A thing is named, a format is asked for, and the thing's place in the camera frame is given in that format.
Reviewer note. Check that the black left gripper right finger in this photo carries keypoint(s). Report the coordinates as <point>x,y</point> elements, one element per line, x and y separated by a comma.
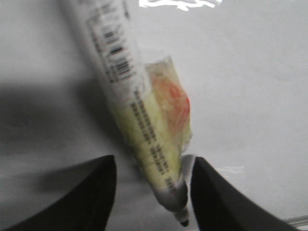
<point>218,206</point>

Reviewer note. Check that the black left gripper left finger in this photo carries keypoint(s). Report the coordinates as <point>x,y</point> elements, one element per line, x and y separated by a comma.
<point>87,207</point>

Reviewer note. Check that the white taped whiteboard marker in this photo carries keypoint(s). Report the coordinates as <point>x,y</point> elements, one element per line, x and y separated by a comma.
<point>147,102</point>

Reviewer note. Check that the white glossy whiteboard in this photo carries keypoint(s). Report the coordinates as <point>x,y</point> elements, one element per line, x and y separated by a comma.
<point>243,63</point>

